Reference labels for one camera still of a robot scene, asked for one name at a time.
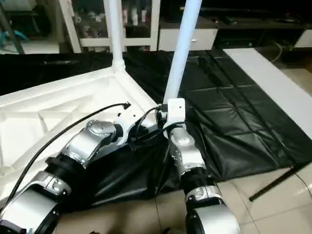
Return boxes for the grey metal frame post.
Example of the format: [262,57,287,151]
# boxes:
[0,0,26,54]

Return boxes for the white glass door cabinet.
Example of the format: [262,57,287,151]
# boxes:
[58,0,162,53]

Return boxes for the black stand leg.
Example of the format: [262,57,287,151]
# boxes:
[249,165,308,202]

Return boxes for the black table mat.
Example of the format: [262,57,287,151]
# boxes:
[0,49,312,211]

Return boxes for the white plastic table top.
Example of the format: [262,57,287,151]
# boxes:
[0,67,167,201]

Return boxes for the blue plastic stool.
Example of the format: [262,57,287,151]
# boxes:
[0,29,30,43]

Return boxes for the black low media cabinet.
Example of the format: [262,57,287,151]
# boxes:
[214,15,312,49]

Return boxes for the white plastic table leg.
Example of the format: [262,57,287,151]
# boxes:
[162,0,203,106]
[107,0,128,76]

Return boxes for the white drawer unit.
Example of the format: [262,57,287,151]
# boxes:
[158,27,219,52]

